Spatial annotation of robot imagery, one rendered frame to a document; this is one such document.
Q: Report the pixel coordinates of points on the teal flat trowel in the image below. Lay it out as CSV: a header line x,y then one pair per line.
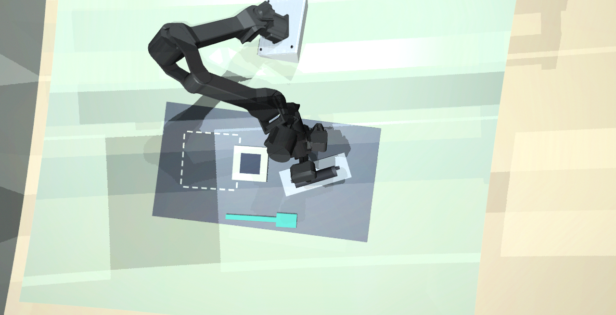
x,y
282,219

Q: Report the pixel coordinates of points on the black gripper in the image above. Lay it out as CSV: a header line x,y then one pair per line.
x,y
305,170

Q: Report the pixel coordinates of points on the grey rectangular mat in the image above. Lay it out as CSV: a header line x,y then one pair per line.
x,y
340,209

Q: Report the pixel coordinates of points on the white square tile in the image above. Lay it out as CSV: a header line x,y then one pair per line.
x,y
250,163

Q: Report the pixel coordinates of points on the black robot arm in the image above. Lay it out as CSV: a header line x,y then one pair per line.
x,y
174,41

